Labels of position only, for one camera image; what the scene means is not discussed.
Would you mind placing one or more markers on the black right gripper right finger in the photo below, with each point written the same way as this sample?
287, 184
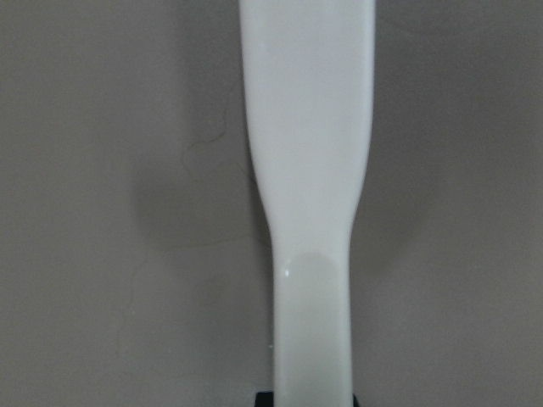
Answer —
356, 402

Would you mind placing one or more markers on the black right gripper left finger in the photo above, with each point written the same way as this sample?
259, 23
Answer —
264, 399

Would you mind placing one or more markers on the beige brush black bristles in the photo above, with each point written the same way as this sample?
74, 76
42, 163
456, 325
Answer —
308, 81

